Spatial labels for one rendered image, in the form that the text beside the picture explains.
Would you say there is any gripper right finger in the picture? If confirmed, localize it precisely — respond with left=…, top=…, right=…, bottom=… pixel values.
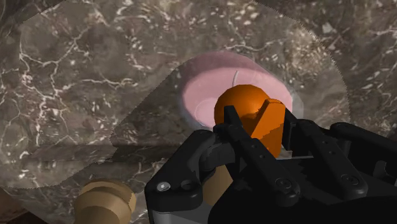
left=281, top=108, right=397, bottom=200

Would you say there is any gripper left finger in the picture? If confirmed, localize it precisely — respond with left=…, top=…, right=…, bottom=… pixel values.
left=144, top=105, right=301, bottom=224

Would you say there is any orange round object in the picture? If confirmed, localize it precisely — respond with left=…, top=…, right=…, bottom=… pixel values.
left=213, top=84, right=286, bottom=158

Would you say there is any tan wooden object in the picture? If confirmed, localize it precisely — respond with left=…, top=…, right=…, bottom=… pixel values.
left=202, top=165, right=234, bottom=207

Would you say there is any pink bowl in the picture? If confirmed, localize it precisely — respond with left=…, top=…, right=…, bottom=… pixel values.
left=178, top=50, right=303, bottom=130

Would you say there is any tan wooden cylinder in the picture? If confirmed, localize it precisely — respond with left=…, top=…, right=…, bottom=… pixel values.
left=74, top=179, right=137, bottom=224

